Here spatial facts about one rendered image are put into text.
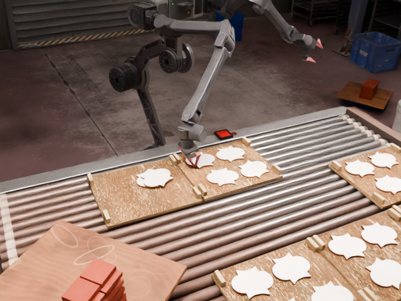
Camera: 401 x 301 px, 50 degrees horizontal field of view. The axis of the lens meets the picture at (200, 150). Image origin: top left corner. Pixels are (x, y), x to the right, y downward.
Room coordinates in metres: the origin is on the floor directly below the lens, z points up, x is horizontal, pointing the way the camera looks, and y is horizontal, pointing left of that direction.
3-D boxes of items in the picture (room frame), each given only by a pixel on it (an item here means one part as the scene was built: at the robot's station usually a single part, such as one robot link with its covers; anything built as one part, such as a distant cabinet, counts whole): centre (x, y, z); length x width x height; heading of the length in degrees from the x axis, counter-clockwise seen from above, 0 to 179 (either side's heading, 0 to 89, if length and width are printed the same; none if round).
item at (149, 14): (2.26, 0.26, 1.45); 0.09 x 0.08 x 0.12; 141
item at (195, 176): (1.69, -0.12, 0.93); 0.41 x 0.35 x 0.02; 118
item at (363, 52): (5.59, -2.26, 0.19); 0.50 x 0.41 x 0.37; 24
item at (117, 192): (1.49, 0.24, 0.93); 0.41 x 0.35 x 0.02; 117
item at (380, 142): (1.58, -0.14, 0.90); 1.95 x 0.05 x 0.05; 117
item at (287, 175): (1.54, -0.16, 0.90); 1.95 x 0.05 x 0.05; 117
